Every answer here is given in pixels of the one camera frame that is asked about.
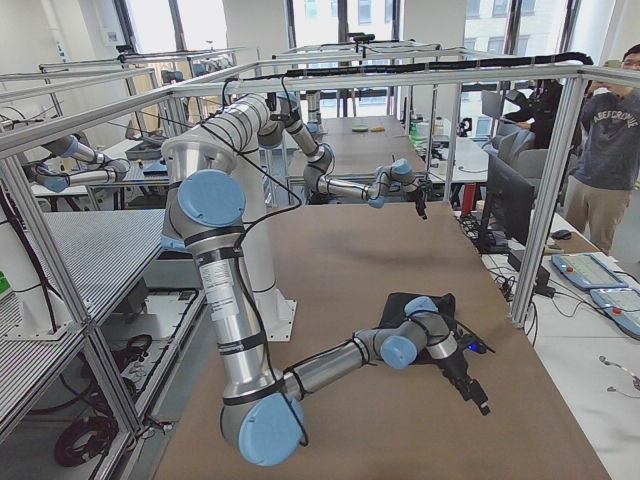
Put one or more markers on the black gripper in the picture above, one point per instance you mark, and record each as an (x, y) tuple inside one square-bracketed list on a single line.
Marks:
[(419, 198), (456, 371)]

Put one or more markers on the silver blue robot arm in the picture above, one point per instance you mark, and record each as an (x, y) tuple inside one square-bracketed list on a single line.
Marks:
[(262, 416), (265, 118)]

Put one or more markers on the brown table mat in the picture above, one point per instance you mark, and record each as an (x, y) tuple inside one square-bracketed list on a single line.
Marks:
[(340, 263)]

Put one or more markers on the black computer monitor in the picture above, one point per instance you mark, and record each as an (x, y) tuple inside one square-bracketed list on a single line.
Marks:
[(507, 209)]

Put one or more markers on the standing person in background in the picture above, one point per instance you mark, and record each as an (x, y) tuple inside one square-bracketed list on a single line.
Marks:
[(537, 112)]

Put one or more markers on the blue grey teach pendant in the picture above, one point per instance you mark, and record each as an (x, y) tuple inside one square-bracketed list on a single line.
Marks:
[(586, 271)]

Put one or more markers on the standing man grey sweatshirt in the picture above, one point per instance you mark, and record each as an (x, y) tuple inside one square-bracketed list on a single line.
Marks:
[(600, 186)]

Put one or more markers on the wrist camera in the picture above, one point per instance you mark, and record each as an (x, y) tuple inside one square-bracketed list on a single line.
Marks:
[(475, 345)]

